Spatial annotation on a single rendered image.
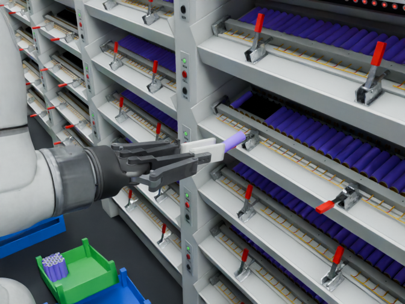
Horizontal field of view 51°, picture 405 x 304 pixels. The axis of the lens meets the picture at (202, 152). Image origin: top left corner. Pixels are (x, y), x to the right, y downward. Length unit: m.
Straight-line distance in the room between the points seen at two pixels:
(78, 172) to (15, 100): 0.11
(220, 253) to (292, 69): 0.63
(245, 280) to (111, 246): 0.80
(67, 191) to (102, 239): 1.34
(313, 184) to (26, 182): 0.53
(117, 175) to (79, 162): 0.06
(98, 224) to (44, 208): 1.42
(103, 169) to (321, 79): 0.41
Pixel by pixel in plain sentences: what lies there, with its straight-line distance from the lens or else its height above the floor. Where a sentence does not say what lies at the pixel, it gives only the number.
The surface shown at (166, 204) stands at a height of 0.35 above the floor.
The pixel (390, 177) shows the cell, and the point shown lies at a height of 0.79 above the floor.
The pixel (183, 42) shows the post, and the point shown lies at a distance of 1.06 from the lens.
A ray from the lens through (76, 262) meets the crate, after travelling 1.79.
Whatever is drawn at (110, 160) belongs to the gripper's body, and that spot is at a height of 0.90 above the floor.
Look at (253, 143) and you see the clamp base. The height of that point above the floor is 0.75.
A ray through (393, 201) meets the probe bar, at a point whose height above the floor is 0.77.
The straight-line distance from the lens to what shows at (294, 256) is 0.98.
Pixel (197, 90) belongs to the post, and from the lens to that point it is 1.05.
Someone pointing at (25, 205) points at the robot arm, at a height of 0.89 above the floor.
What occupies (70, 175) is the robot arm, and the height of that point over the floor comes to 0.90.
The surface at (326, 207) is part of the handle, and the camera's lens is 0.75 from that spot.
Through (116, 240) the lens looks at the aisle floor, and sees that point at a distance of 1.87.
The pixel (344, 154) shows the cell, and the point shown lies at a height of 0.79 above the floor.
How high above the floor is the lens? 1.18
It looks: 28 degrees down
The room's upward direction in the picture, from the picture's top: straight up
